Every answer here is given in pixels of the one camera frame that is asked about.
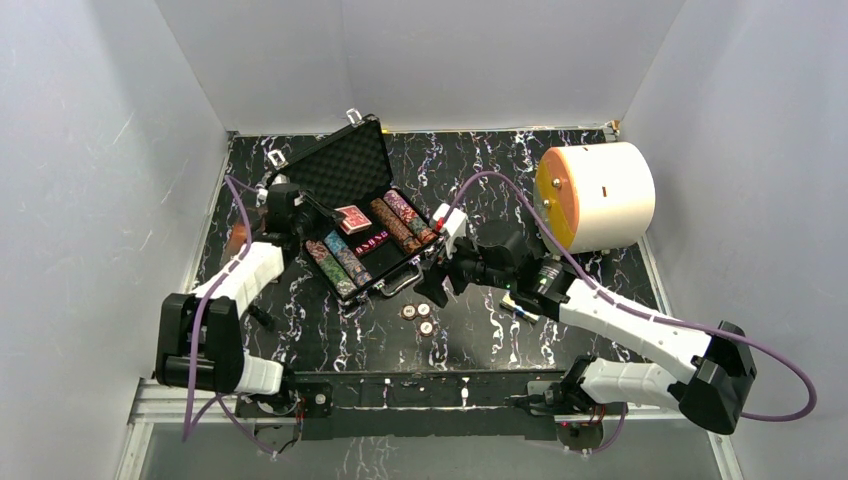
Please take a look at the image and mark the dark book with orange cover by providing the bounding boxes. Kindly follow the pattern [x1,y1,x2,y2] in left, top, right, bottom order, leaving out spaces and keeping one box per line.
[222,222,250,263]

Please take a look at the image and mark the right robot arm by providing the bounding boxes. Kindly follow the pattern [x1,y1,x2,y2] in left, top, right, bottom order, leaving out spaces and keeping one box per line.
[414,222,756,435]

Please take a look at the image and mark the black poker chip case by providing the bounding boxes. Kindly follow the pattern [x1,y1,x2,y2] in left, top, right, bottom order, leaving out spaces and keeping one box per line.
[265,110,438,305]

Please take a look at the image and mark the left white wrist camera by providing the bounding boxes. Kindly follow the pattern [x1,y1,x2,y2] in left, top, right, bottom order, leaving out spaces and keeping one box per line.
[256,188,269,208]

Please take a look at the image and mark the red playing card deck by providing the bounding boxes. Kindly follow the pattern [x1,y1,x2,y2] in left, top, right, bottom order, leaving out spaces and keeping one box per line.
[336,205,372,235]

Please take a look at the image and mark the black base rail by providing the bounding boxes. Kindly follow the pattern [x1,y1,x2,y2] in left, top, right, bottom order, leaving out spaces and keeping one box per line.
[228,367,664,444]

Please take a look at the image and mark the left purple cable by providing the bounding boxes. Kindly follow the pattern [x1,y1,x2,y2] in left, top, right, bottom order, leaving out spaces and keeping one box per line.
[182,173,280,458]

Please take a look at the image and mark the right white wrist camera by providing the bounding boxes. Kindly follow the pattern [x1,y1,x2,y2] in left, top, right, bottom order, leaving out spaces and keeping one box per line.
[429,203,468,259]

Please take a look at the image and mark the brown poker chip left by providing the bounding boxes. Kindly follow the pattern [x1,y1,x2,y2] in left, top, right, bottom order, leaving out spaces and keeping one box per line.
[400,304,419,321]

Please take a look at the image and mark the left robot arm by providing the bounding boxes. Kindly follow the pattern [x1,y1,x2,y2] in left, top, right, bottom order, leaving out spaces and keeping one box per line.
[155,184,344,416]

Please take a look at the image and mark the brown chip row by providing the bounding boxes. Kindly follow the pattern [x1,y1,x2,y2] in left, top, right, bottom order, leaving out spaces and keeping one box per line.
[369,198,422,254]

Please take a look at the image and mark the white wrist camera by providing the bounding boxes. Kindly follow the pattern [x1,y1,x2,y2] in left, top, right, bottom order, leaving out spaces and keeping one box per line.
[256,188,269,208]
[429,203,468,259]

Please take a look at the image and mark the white poker chip lower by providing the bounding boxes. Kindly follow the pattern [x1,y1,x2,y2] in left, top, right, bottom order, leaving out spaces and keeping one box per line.
[418,320,436,337]

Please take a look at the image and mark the blue playing card deck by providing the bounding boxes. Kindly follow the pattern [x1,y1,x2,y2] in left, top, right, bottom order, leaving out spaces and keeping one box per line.
[499,293,539,325]

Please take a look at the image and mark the blue grey chip row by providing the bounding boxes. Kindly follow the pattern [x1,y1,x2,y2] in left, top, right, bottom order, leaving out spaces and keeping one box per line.
[323,230,373,287]

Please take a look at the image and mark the white orange cylindrical drum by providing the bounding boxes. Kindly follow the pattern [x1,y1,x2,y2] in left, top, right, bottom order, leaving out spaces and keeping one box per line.
[533,142,656,255]

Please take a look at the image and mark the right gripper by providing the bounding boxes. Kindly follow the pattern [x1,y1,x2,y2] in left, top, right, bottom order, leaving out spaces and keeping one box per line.
[413,228,514,309]

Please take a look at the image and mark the red green chip row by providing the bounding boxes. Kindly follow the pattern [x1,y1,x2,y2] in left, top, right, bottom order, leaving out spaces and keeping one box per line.
[305,240,356,297]

